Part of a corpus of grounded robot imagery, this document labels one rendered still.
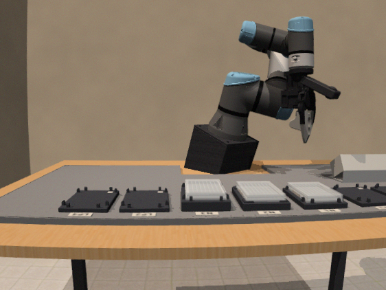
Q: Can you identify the clear plastic lid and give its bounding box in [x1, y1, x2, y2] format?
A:
[185, 179, 227, 196]

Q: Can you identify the beige operator button panel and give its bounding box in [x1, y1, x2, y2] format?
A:
[329, 154, 386, 183]

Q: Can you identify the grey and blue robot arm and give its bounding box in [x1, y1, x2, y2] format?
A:
[207, 16, 341, 141]

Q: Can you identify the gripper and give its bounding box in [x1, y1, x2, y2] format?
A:
[281, 68, 316, 144]

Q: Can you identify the black l-shaped nest locator rail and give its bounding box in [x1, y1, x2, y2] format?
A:
[232, 186, 291, 211]

